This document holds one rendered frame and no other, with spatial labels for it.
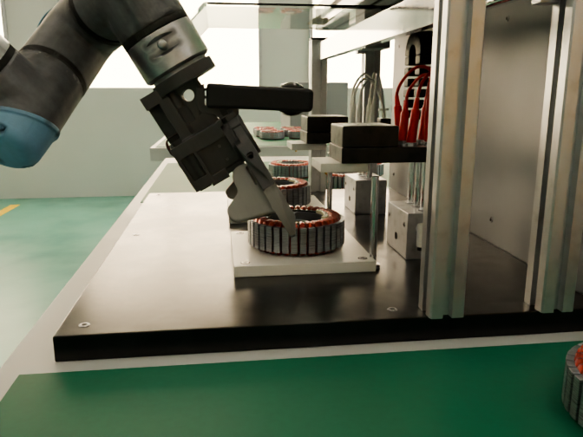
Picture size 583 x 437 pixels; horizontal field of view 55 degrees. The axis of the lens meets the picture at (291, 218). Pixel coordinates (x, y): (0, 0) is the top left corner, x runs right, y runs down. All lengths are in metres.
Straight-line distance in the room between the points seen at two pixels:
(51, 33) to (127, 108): 4.76
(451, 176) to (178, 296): 0.27
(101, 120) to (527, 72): 4.96
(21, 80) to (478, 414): 0.48
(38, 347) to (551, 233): 0.44
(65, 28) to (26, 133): 0.13
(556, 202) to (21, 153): 0.48
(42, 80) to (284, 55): 4.84
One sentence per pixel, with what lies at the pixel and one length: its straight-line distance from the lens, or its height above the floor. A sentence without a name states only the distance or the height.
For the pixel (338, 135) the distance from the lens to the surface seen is 0.62.
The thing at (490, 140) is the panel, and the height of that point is 0.90.
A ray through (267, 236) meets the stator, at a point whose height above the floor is 0.80.
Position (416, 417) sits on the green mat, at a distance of 0.39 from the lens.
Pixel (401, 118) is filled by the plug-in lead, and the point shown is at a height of 0.93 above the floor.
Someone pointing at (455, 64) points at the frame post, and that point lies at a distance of 0.46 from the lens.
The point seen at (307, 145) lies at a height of 0.88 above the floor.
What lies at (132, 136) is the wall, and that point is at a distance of 5.42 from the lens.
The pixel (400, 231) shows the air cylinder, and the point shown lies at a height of 0.80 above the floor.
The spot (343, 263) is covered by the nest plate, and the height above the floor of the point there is 0.78.
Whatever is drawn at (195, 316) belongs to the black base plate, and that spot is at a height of 0.77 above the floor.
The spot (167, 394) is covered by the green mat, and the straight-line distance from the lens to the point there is 0.42.
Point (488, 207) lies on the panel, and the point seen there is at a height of 0.81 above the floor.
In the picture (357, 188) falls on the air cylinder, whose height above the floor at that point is 0.81.
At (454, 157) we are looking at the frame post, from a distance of 0.47.
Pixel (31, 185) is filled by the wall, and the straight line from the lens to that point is 5.68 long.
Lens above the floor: 0.96
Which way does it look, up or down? 13 degrees down
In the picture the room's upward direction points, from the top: straight up
